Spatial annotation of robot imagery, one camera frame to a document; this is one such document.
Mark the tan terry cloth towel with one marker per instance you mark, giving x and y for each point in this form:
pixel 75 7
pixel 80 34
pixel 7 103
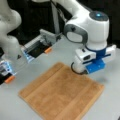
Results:
pixel 60 94

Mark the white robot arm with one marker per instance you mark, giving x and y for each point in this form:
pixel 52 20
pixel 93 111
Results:
pixel 91 28

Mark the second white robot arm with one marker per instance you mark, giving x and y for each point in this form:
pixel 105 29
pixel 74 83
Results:
pixel 9 21

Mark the orange clamp tab left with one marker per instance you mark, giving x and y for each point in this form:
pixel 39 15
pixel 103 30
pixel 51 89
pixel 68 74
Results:
pixel 9 79

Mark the blue and white gripper body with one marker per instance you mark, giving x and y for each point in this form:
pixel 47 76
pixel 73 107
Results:
pixel 87 61

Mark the orange clamp tab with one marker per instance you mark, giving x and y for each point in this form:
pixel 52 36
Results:
pixel 48 50
pixel 9 79

